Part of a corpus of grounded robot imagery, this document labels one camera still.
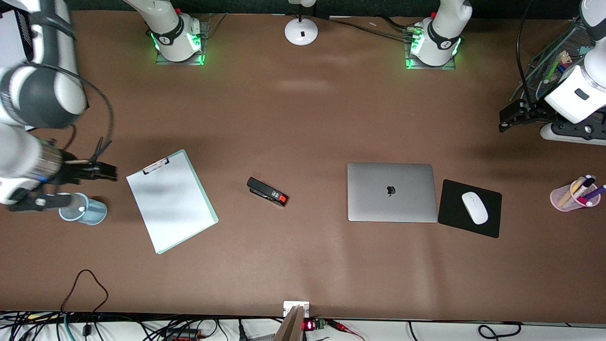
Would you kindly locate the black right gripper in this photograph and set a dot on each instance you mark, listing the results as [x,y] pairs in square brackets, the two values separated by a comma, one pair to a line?
[71,171]

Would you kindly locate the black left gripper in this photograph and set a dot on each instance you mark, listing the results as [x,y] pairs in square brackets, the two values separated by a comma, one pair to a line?
[529,113]

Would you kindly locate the silver laptop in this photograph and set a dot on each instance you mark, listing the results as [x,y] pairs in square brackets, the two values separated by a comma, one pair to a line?
[378,203]

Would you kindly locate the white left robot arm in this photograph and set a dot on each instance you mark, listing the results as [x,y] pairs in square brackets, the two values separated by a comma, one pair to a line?
[442,33]

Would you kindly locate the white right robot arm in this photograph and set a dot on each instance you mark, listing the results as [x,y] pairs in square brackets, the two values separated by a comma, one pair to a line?
[42,94]

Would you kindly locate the black capped white marker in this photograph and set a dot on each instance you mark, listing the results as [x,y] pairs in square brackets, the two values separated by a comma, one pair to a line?
[588,180]

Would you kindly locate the purple marker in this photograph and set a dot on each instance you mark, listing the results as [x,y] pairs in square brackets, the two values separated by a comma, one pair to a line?
[597,191]

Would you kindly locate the white rounded plastic base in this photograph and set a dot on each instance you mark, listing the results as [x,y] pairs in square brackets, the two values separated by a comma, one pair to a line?
[568,139]

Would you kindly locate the light blue mesh cup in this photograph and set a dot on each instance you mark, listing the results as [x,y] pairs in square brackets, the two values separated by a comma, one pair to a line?
[94,213]

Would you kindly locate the green pen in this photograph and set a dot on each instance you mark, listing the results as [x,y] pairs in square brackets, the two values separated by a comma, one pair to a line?
[552,71]

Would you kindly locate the pink pen cup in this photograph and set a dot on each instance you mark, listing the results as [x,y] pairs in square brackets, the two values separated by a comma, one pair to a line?
[561,201]

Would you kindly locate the white paper sheet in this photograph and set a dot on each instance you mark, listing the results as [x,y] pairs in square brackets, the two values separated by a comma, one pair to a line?
[165,203]

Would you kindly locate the white computer mouse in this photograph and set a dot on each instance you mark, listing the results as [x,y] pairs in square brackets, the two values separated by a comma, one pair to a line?
[475,208]

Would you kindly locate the black plug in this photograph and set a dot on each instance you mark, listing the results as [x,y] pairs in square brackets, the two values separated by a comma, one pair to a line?
[88,330]

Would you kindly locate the black mouse pad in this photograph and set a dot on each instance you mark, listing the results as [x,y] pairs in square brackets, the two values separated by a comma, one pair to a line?
[454,218]

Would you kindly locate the mint green clipboard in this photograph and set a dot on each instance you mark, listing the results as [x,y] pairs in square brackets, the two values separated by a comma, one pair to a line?
[206,201]

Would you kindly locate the black orange usb hub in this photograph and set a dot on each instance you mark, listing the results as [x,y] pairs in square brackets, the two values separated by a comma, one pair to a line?
[187,335]

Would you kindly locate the black stapler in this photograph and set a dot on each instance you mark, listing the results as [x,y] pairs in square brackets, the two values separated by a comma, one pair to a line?
[262,189]

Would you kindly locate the white mounting plate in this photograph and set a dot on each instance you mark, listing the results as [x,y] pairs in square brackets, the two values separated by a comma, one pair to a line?
[289,305]

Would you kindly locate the red led display module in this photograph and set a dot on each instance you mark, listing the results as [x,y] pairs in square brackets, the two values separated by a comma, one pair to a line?
[308,325]

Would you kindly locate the white round lamp base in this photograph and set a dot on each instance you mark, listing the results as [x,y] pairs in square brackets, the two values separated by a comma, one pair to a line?
[301,33]

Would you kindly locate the aluminium profile post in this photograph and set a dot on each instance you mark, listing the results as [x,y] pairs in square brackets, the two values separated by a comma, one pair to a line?
[291,327]

